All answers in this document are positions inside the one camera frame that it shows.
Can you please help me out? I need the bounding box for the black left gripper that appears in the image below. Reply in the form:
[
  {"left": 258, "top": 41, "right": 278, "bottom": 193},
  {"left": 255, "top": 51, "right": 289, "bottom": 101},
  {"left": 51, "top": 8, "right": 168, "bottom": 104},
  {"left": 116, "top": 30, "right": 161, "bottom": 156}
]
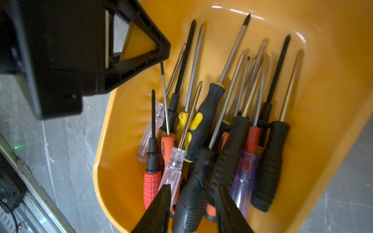
[{"left": 1, "top": 1, "right": 171, "bottom": 119}]

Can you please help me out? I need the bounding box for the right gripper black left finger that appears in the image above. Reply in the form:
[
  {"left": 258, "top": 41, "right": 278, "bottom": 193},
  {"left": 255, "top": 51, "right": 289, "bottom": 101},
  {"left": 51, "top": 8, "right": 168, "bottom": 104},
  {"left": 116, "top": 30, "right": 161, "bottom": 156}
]
[{"left": 132, "top": 184, "right": 172, "bottom": 233}]

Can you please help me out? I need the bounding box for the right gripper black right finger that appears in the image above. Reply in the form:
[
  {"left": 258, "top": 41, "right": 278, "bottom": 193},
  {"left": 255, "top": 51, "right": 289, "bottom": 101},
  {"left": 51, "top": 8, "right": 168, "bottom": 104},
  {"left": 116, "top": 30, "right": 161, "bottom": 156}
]
[{"left": 215, "top": 186, "right": 254, "bottom": 233}]

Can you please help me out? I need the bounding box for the yellow plastic storage box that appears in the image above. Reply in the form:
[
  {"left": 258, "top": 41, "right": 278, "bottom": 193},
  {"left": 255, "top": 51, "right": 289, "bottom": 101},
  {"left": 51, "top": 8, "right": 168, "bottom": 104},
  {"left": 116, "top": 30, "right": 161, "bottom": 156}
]
[{"left": 92, "top": 0, "right": 373, "bottom": 233}]

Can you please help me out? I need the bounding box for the black yellow handle screwdriver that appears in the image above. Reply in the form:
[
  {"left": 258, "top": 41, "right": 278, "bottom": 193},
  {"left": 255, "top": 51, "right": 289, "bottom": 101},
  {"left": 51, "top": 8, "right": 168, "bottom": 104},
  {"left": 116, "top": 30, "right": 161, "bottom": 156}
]
[{"left": 185, "top": 14, "right": 251, "bottom": 163}]

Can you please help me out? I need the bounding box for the large black handle screwdriver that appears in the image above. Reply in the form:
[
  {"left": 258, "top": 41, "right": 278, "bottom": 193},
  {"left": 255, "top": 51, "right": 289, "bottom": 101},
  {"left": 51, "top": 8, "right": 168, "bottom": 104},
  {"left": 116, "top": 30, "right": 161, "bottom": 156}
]
[{"left": 172, "top": 48, "right": 249, "bottom": 233}]

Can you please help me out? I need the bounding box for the black rubber handle screwdriver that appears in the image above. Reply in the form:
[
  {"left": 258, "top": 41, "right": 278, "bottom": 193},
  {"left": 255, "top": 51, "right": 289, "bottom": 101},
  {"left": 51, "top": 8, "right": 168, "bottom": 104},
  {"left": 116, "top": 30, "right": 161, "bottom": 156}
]
[{"left": 207, "top": 58, "right": 268, "bottom": 218}]

